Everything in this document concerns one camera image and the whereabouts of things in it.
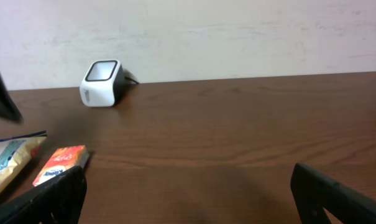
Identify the cream snack bag blue edges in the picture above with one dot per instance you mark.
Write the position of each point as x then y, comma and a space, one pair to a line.
16, 153

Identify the small orange tissue pack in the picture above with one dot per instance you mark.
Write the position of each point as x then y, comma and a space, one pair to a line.
60, 161

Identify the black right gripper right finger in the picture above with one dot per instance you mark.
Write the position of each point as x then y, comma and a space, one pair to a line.
315, 194

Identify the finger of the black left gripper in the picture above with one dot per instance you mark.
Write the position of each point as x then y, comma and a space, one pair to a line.
8, 109

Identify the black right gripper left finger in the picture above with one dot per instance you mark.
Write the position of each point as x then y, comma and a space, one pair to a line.
58, 200

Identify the white barcode scanner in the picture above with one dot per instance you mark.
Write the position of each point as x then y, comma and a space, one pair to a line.
102, 83

